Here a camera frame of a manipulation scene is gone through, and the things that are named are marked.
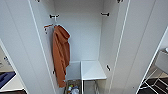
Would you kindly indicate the white wardrobe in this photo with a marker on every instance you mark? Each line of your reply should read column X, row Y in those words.
column 83, row 36

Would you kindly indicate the orange hoodie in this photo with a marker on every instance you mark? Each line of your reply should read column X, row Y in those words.
column 60, row 56

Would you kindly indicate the white clothes hanger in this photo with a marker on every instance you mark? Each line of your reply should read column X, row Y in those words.
column 55, row 21

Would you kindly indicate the brown storage basket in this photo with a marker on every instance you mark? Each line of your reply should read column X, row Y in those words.
column 73, row 87

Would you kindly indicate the small green item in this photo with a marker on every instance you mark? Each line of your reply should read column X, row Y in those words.
column 70, row 88

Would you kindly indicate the grey flat panel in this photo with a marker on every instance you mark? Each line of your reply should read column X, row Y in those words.
column 162, row 61

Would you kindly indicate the white flat board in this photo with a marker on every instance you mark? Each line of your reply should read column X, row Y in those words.
column 13, row 86

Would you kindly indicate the black wall hook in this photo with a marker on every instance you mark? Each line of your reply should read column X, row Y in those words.
column 54, row 16
column 105, row 14

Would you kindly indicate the white wall sign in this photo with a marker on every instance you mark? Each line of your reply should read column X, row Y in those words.
column 5, row 60

